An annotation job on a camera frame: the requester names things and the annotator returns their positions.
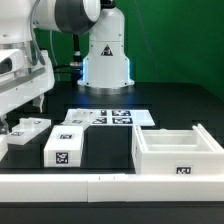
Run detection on white fence bar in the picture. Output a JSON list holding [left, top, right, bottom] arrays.
[[0, 174, 224, 202], [0, 135, 8, 161]]

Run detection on white flat panel with tag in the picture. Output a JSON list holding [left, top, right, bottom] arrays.
[[62, 113, 98, 126]]

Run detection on white tag base sheet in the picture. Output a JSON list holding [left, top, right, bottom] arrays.
[[65, 108, 155, 126]]

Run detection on white door panel with knob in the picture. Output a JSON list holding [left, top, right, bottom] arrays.
[[7, 117, 51, 145]]

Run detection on white cabinet body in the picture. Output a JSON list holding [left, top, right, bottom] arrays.
[[131, 124, 224, 175]]

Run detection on white block with two tags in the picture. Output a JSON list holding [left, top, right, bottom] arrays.
[[44, 125, 84, 167]]

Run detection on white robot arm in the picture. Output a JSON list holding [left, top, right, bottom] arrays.
[[0, 0, 134, 134]]

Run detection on white left fence bar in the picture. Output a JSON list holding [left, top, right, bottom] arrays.
[[0, 135, 8, 161]]

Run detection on white front fence bar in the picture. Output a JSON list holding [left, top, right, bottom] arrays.
[[0, 174, 224, 202]]

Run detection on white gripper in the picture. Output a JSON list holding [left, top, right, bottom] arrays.
[[0, 50, 55, 134]]

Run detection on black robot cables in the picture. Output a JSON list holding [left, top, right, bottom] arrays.
[[49, 33, 84, 83]]

